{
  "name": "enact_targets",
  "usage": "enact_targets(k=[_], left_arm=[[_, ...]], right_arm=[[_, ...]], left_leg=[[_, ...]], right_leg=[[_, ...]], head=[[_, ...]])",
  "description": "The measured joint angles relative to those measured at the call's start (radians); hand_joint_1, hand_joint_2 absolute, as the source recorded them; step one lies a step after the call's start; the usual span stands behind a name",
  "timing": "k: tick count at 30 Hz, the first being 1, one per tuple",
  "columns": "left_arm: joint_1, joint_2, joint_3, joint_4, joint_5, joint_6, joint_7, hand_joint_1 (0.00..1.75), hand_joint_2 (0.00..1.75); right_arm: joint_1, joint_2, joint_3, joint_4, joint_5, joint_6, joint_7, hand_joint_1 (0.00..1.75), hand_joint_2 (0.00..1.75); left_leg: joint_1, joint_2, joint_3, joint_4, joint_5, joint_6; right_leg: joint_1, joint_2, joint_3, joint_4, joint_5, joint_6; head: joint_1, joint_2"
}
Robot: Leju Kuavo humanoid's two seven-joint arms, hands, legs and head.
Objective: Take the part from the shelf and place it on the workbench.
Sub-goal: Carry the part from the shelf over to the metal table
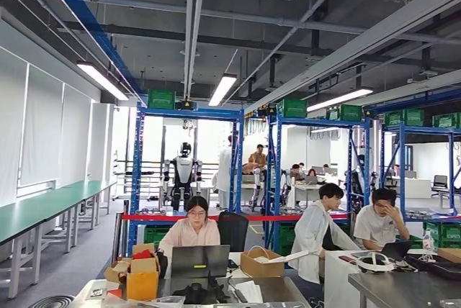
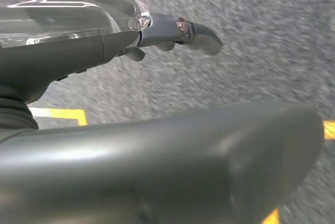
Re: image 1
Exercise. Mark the round black fan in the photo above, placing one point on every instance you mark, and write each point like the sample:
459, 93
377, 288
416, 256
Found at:
50, 302

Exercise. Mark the small open cardboard box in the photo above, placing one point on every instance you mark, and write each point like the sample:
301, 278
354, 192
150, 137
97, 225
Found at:
261, 267

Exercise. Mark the green plastic crate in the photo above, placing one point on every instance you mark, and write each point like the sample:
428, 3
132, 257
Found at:
394, 118
156, 235
287, 239
333, 114
447, 234
413, 117
161, 99
292, 109
351, 113
444, 121

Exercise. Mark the blue overhead beam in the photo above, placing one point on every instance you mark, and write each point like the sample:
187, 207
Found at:
82, 15

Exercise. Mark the red barrier belt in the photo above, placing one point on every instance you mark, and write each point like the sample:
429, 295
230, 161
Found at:
162, 217

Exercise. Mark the black laptop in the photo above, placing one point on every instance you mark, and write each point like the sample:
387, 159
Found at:
396, 250

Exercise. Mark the person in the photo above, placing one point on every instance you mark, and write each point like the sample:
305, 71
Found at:
371, 229
310, 234
257, 159
224, 172
295, 172
190, 236

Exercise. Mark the flat brown cardboard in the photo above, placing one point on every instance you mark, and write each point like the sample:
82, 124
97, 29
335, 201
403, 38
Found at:
450, 254

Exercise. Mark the orange yellow cardboard box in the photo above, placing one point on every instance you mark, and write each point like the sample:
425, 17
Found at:
142, 286

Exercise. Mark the black white humanoid robot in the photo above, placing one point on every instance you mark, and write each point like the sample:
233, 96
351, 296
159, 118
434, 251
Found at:
184, 172

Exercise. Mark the steel workbench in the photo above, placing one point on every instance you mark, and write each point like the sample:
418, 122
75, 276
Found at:
403, 291
277, 291

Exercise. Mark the white headset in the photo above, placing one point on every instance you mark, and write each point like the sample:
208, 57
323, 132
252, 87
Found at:
387, 264

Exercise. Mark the blue steel shelf rack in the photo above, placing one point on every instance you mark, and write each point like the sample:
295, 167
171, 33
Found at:
402, 172
137, 177
276, 177

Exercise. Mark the silver barrier post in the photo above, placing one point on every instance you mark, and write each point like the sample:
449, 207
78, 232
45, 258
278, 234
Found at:
117, 239

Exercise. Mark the white paper sheets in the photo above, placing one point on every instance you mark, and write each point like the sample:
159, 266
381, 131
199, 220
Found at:
250, 291

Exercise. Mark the long green top workbench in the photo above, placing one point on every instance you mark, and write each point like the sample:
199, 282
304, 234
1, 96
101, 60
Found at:
35, 210

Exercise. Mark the grey laptop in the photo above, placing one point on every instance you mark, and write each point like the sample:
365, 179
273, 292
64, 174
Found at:
199, 260

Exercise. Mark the black box yellow warning sign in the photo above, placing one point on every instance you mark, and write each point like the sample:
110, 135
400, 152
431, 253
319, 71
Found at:
185, 104

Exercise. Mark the black flat tray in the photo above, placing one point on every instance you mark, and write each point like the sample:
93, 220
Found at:
439, 268

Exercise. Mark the clear plastic bottle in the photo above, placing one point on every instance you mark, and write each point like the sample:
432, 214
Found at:
428, 244

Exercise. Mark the grey twin ceiling rail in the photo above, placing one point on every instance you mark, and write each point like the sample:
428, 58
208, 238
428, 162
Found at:
190, 34

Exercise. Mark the white roller blind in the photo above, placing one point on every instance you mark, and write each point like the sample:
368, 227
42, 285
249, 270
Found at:
41, 129
10, 129
75, 139

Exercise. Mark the brown open cardboard box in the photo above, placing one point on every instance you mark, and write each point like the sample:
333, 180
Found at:
117, 270

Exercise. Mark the white table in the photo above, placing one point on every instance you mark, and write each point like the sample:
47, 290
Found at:
338, 286

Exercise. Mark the long white ceiling light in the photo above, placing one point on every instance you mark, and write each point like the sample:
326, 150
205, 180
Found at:
222, 90
103, 82
340, 99

